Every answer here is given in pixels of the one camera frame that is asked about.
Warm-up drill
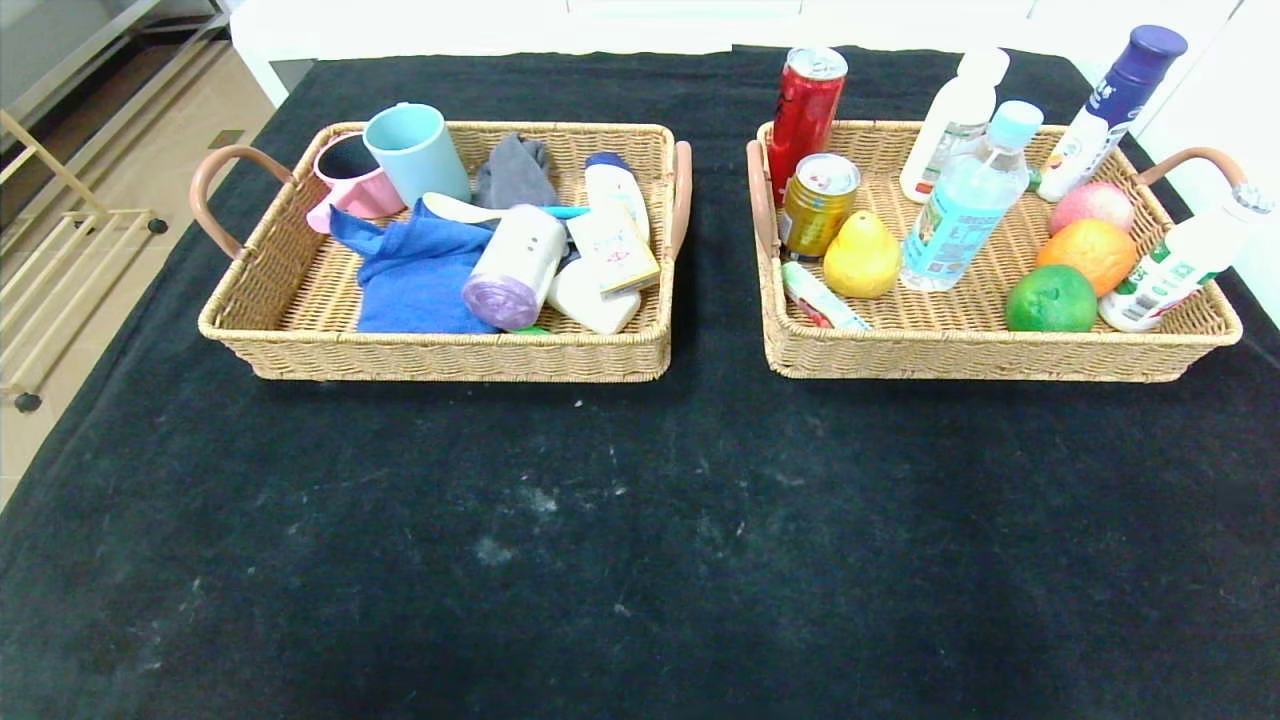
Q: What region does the playing card box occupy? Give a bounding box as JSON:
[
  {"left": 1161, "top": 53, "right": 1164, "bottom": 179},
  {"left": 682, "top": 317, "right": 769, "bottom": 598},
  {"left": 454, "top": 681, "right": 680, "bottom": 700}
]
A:
[{"left": 567, "top": 203, "right": 662, "bottom": 299}]

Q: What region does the purple trash bag roll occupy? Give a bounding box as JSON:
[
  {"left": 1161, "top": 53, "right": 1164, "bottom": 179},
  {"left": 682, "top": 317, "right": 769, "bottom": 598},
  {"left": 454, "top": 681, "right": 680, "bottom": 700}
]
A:
[{"left": 461, "top": 204, "right": 569, "bottom": 332}]

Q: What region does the red Hi-Chew candy pack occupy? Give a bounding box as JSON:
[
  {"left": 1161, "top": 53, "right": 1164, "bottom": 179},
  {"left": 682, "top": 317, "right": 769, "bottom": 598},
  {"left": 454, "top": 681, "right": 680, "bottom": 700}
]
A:
[{"left": 782, "top": 262, "right": 871, "bottom": 331}]

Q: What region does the yellow lemon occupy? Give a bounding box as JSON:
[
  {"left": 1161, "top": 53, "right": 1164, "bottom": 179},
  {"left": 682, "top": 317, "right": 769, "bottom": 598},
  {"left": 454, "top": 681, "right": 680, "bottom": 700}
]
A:
[{"left": 823, "top": 210, "right": 903, "bottom": 299}]

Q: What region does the clear water bottle blue cap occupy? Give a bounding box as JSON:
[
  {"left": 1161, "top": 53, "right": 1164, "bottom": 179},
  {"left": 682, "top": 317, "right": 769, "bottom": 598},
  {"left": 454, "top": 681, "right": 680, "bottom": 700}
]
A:
[{"left": 900, "top": 100, "right": 1046, "bottom": 293}]

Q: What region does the orange fruit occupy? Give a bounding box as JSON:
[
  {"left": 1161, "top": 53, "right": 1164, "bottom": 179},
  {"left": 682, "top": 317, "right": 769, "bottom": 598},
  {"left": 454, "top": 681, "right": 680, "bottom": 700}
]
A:
[{"left": 1036, "top": 218, "right": 1139, "bottom": 298}]

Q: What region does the wicker basket with food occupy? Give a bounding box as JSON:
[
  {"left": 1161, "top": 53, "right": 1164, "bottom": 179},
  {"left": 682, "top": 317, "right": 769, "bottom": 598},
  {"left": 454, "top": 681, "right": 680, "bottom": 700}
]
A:
[{"left": 745, "top": 120, "right": 1251, "bottom": 383}]

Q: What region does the wicker basket with toiletries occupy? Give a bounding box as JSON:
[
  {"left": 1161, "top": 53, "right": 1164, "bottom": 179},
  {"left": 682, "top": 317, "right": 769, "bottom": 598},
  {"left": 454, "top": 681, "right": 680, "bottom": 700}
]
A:
[{"left": 190, "top": 120, "right": 693, "bottom": 383}]

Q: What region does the white soap box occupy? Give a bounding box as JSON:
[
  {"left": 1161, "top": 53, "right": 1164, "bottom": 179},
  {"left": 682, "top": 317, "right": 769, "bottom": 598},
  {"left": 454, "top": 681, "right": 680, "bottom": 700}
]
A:
[{"left": 547, "top": 258, "right": 642, "bottom": 335}]

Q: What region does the white lotion bottle blue cap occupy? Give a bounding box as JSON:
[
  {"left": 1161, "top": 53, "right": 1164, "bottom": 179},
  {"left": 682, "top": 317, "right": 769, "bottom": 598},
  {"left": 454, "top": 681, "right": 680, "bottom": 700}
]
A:
[{"left": 584, "top": 152, "right": 651, "bottom": 241}]

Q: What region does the black tablecloth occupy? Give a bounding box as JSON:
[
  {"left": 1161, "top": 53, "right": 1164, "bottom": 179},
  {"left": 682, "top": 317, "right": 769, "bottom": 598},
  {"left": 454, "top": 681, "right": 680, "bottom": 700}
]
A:
[{"left": 0, "top": 44, "right": 1280, "bottom": 720}]

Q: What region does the grey cloth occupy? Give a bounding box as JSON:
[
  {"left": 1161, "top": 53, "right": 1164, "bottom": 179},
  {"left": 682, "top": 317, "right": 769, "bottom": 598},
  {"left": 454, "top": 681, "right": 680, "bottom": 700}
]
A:
[{"left": 472, "top": 133, "right": 558, "bottom": 209}]

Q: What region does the gold drink can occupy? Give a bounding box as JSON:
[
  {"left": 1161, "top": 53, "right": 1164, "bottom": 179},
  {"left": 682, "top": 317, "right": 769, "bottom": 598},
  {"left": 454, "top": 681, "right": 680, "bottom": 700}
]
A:
[{"left": 780, "top": 153, "right": 863, "bottom": 263}]

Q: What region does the white and blue toothbrush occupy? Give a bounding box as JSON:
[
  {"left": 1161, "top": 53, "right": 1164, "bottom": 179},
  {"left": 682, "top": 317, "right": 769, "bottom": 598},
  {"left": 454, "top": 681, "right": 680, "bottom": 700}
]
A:
[{"left": 422, "top": 192, "right": 591, "bottom": 223}]

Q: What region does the blue cloth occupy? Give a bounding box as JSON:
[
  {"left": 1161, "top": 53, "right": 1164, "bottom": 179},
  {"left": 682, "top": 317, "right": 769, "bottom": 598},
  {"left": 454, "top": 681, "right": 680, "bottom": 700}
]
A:
[{"left": 328, "top": 198, "right": 498, "bottom": 335}]

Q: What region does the light teal plastic cup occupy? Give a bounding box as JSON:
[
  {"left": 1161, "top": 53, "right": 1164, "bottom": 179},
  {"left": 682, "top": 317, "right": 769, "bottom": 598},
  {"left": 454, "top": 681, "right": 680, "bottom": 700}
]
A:
[{"left": 363, "top": 103, "right": 473, "bottom": 208}]

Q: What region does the red drink can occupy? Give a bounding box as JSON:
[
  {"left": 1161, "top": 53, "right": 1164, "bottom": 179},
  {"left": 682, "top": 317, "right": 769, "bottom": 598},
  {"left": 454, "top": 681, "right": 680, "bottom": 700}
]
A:
[{"left": 767, "top": 46, "right": 849, "bottom": 206}]

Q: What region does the pink plastic cup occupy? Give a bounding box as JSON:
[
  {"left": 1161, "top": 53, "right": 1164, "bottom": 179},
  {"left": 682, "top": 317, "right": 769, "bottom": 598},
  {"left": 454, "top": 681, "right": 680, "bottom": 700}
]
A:
[{"left": 307, "top": 132, "right": 406, "bottom": 234}]

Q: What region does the white table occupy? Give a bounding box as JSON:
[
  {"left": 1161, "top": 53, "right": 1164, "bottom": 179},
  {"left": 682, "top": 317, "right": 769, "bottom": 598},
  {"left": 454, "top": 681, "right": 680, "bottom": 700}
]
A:
[{"left": 230, "top": 0, "right": 1241, "bottom": 109}]

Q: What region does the green citrus fruit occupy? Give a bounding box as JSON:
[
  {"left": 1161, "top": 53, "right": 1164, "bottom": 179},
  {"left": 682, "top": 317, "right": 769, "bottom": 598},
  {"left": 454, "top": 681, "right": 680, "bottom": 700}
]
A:
[{"left": 1005, "top": 264, "right": 1099, "bottom": 333}]

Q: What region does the red apple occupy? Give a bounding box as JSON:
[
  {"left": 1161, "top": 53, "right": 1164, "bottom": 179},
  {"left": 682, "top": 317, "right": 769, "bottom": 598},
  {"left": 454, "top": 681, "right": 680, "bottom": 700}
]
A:
[{"left": 1050, "top": 182, "right": 1137, "bottom": 236}]

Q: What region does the white bottle purple cap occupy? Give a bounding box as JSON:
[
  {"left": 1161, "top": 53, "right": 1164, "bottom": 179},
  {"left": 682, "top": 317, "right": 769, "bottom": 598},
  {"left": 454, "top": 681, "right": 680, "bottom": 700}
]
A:
[{"left": 1038, "top": 25, "right": 1189, "bottom": 204}]

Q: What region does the white yogurt bottle green label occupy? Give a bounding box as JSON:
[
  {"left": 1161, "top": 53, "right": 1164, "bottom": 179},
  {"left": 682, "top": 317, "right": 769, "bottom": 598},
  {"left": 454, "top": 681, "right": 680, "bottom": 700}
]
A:
[{"left": 1098, "top": 183, "right": 1273, "bottom": 333}]

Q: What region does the beige wheeled rack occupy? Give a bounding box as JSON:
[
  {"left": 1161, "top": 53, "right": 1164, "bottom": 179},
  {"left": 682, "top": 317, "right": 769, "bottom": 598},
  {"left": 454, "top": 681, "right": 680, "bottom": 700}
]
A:
[{"left": 0, "top": 110, "right": 168, "bottom": 416}]

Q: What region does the grey metal shelf frame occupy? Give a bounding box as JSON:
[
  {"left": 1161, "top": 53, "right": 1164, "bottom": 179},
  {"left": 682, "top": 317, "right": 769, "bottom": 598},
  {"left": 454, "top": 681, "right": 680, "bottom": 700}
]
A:
[{"left": 0, "top": 0, "right": 231, "bottom": 131}]

